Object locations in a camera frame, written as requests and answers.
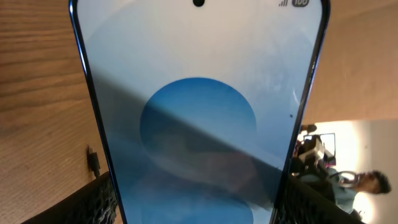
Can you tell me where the person in background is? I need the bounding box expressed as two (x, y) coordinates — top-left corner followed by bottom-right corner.
(300, 167), (392, 214)

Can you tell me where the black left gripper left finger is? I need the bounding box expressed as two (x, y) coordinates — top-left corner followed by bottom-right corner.
(23, 172), (118, 224)

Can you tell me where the blue screen smartphone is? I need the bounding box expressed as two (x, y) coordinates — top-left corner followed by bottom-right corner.
(68, 0), (330, 224)

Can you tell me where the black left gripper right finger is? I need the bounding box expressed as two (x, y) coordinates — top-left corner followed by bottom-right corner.
(273, 175), (363, 224)

